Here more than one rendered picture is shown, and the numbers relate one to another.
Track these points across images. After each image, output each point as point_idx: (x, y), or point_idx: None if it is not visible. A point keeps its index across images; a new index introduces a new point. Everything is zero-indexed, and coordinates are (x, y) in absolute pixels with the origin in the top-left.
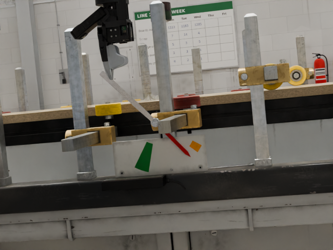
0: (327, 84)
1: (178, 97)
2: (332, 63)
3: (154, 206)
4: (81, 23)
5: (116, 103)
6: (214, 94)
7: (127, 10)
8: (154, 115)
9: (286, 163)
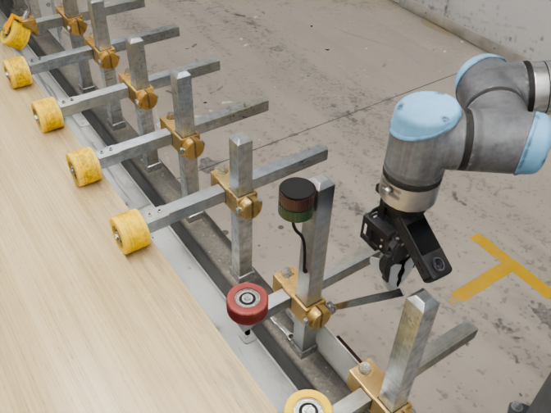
0: (100, 200)
1: (267, 296)
2: (187, 148)
3: None
4: (441, 247)
5: (306, 389)
6: (58, 365)
7: None
8: (325, 307)
9: (228, 259)
